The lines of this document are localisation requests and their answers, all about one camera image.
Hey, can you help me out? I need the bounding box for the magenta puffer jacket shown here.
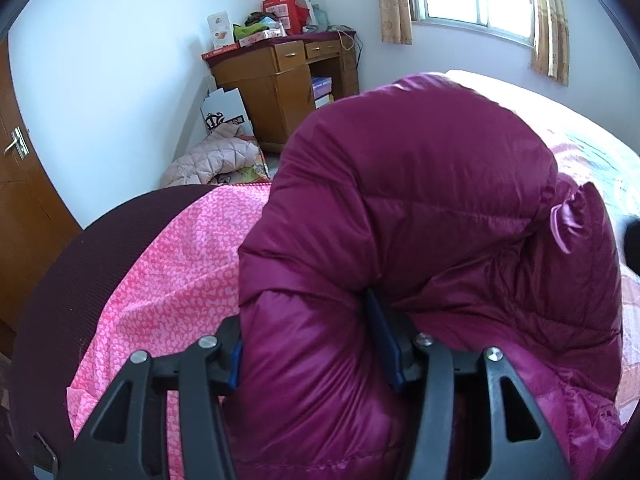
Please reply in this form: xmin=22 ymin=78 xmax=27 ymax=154
xmin=224 ymin=74 xmax=623 ymax=479

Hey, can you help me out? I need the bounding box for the dark maroon bed footboard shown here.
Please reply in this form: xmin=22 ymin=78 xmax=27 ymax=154
xmin=10 ymin=185 xmax=210 ymax=460

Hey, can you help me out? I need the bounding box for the blue pink printed bedsheet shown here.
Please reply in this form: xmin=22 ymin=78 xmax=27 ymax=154
xmin=67 ymin=72 xmax=639 ymax=430

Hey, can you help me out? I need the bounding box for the brown wooden door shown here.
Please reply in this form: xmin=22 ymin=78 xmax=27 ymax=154
xmin=1 ymin=40 xmax=81 ymax=356

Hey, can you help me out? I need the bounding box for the pale pink quilted jacket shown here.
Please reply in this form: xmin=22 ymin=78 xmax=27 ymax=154
xmin=160 ymin=124 xmax=270 ymax=188

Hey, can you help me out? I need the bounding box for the white paper bag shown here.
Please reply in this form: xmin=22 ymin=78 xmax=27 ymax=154
xmin=201 ymin=88 xmax=254 ymax=134

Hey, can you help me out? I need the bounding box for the brown wooden desk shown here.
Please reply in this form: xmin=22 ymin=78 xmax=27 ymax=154
xmin=202 ymin=29 xmax=360 ymax=153

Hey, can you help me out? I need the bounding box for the right beige curtain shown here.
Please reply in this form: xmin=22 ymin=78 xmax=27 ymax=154
xmin=530 ymin=0 xmax=570 ymax=87

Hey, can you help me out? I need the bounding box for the beige curtain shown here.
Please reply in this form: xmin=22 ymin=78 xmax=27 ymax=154
xmin=530 ymin=0 xmax=570 ymax=87
xmin=378 ymin=0 xmax=412 ymax=46

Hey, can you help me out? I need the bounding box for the white carton box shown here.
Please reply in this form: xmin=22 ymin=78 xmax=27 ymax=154
xmin=207 ymin=11 xmax=235 ymax=50

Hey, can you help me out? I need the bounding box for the left beige curtain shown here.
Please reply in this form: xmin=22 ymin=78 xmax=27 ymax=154
xmin=378 ymin=0 xmax=412 ymax=46

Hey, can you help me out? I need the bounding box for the red gift bag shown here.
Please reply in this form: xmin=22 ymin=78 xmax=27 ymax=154
xmin=262 ymin=0 xmax=314 ymax=36

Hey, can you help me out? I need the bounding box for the silver door handle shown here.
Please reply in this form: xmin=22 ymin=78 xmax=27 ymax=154
xmin=3 ymin=127 xmax=29 ymax=159

